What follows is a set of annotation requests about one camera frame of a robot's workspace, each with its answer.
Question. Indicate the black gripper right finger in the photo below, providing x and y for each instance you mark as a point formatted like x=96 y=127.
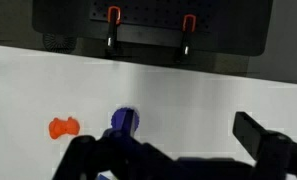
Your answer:
x=268 y=146

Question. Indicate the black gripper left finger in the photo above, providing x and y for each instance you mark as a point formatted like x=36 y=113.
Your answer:
x=98 y=155

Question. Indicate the purple spiky ball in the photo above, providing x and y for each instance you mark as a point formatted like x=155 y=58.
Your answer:
x=118 y=119

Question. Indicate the orange rubber animal toy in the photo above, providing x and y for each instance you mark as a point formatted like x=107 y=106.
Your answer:
x=63 y=127

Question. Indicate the round black ribbed foot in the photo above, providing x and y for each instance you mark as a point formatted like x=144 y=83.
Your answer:
x=58 y=43

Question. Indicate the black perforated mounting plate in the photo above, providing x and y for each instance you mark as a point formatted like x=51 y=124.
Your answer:
x=221 y=23

